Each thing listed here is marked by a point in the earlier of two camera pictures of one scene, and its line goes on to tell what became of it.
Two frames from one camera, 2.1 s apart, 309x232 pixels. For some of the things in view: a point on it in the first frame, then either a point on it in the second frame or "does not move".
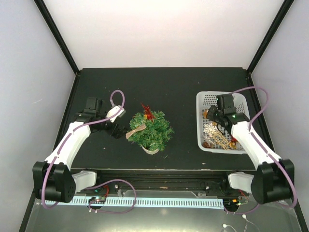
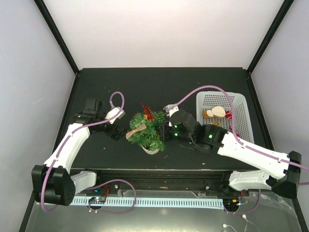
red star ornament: [147, 111] does not move
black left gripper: [118, 134] does not move
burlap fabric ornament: [140, 128] does not move
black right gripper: [209, 114] -> [163, 132]
